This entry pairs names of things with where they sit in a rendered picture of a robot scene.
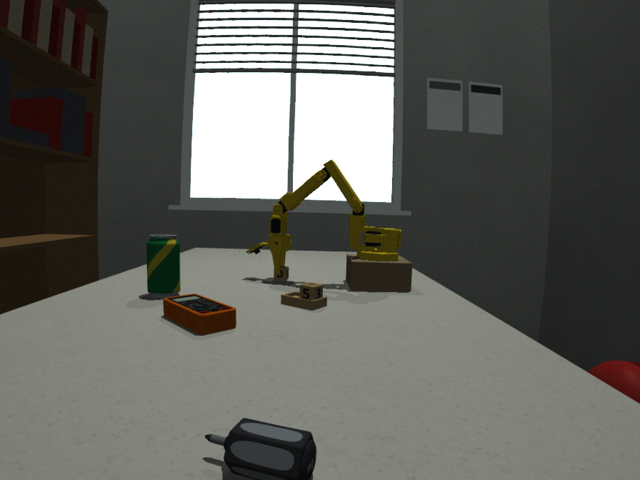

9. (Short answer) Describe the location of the green drink can with yellow stripe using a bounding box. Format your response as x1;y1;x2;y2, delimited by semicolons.
146;234;181;298

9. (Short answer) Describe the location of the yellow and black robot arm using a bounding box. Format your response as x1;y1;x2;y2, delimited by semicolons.
270;159;399;261

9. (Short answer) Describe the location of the orange digital multimeter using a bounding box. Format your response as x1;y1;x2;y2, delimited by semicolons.
164;294;236;335

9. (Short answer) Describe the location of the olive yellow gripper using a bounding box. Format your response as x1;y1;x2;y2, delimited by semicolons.
247;234;291;275

